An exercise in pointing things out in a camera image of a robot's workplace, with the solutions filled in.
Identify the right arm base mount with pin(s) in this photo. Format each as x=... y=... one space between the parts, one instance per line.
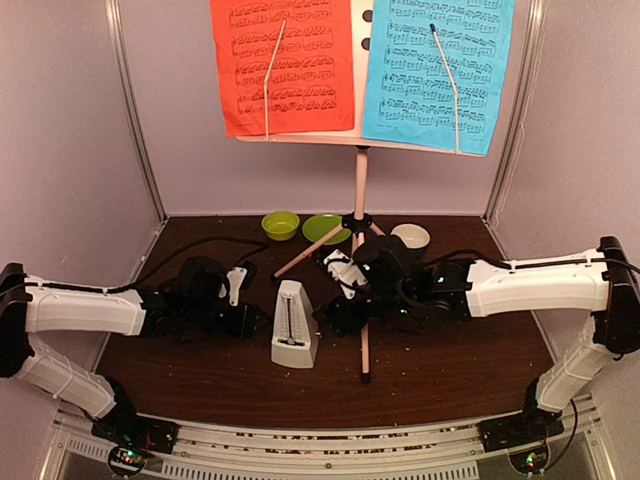
x=526 y=443

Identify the white and navy bowl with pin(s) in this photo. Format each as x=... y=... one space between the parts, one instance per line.
x=416 y=238

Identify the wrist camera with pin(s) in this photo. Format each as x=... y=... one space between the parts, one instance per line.
x=202 y=280
x=378 y=264

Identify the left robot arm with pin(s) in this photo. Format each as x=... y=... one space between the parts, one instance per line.
x=31 y=305

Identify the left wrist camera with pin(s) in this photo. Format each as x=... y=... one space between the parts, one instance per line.
x=202 y=280

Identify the aluminium front rail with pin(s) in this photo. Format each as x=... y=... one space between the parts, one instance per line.
x=446 y=450

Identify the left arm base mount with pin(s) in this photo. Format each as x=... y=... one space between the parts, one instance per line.
x=137 y=445

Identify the blue felt sheet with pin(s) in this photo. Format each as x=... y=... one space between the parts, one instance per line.
x=436 y=71

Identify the small lime green bowl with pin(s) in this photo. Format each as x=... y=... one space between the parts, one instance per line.
x=280 y=225

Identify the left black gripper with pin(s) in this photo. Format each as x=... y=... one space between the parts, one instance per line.
x=243 y=326

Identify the white metronome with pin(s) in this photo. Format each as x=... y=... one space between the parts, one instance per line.
x=295 y=336

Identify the green plate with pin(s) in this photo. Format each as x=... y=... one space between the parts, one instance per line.
x=317 y=226

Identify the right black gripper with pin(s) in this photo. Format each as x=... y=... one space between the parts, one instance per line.
x=340 y=321

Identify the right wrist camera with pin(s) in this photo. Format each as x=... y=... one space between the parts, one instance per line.
x=378 y=264

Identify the red sheet music page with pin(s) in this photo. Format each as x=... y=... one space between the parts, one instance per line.
x=284 y=66

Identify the pink music stand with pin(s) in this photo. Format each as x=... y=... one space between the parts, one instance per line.
x=361 y=19

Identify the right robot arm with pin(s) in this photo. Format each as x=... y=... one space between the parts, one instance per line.
x=466 y=284

